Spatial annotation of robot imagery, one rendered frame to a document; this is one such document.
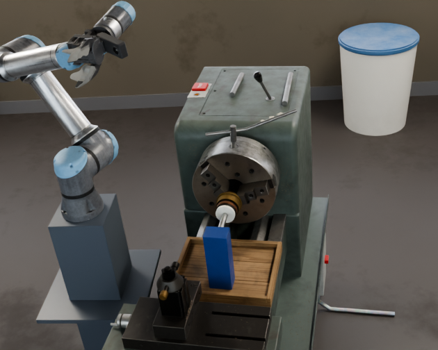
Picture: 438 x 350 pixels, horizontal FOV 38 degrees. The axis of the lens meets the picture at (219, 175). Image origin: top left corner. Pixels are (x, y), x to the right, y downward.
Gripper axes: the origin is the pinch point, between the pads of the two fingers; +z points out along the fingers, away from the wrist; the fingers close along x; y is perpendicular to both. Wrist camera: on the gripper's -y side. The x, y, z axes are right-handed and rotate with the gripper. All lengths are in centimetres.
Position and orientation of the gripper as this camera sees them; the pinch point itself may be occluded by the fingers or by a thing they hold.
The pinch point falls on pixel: (76, 73)
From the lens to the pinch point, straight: 175.3
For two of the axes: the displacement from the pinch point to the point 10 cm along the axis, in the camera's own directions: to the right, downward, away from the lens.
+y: -9.4, -1.4, 3.2
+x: -1.1, -7.4, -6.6
